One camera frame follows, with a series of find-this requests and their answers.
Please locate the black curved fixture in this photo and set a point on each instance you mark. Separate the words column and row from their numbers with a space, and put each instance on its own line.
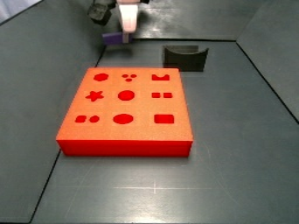
column 184, row 57

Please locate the purple rectangular block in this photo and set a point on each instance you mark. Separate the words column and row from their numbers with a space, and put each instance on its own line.
column 112, row 38

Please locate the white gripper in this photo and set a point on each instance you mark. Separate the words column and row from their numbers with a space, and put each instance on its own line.
column 128, row 14

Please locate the orange red shape board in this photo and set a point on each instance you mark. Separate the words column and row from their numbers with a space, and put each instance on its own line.
column 128, row 112

